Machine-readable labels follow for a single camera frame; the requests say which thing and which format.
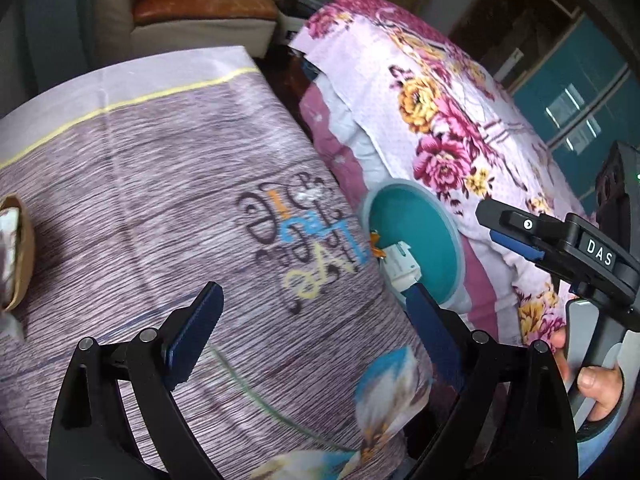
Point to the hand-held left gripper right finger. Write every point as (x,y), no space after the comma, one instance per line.
(435,332)

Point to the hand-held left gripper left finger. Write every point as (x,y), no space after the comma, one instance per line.
(192,340)

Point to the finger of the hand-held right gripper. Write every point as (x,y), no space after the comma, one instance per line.
(515,230)

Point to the white paper box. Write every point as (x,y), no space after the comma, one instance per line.
(402,265)

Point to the teal plastic bin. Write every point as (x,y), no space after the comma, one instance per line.
(425,210)

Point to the orange wrapper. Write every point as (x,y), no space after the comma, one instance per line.
(376,247)

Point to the person's right hand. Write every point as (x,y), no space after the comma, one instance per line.
(600,390)

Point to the pink floral blanket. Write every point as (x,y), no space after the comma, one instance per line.
(450,110)

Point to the teal glass-door cabinet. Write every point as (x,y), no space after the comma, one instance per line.
(575,85)

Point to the purple wood-print tablecloth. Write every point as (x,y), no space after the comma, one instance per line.
(150,160)

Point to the beige sofa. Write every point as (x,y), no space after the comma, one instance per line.
(175,35)

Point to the orange seat cushion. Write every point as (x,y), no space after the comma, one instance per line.
(200,5)

